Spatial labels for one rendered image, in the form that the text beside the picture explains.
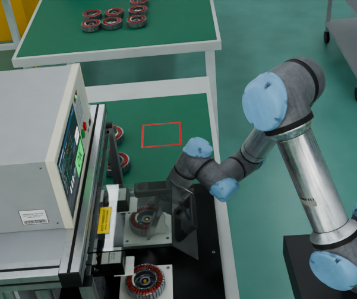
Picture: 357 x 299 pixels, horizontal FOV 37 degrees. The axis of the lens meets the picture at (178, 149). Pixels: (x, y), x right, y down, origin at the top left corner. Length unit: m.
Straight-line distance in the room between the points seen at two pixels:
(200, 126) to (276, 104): 1.06
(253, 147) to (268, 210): 1.41
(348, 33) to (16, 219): 3.32
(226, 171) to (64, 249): 0.51
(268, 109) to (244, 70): 2.93
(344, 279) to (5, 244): 0.78
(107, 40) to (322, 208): 1.97
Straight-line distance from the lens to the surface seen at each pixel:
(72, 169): 1.33
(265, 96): 1.17
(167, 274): 1.60
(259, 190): 3.01
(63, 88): 1.43
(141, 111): 2.33
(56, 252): 1.26
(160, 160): 2.04
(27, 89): 1.46
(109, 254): 1.49
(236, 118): 3.56
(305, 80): 1.23
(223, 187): 1.49
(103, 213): 1.39
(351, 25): 4.36
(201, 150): 1.50
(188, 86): 2.47
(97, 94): 2.51
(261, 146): 1.49
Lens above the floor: 2.00
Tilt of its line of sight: 37 degrees down
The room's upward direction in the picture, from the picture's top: 6 degrees counter-clockwise
